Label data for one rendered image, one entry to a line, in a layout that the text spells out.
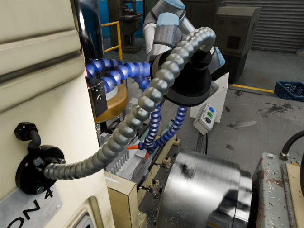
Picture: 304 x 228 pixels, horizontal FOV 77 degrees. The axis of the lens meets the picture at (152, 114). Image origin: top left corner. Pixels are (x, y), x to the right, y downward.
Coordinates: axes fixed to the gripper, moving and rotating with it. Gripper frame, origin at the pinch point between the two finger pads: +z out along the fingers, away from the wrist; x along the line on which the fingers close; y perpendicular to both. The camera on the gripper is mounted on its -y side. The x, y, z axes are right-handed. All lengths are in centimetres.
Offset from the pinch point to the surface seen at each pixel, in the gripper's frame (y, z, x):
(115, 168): 17.3, 16.2, -0.6
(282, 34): -611, -278, 128
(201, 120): -18.1, -1.4, 16.6
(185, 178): 19.2, 11.3, 20.1
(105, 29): -576, -239, -490
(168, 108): -74, -1, -15
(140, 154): 6.3, 13.2, 2.0
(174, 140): -42.0, 14.8, 1.9
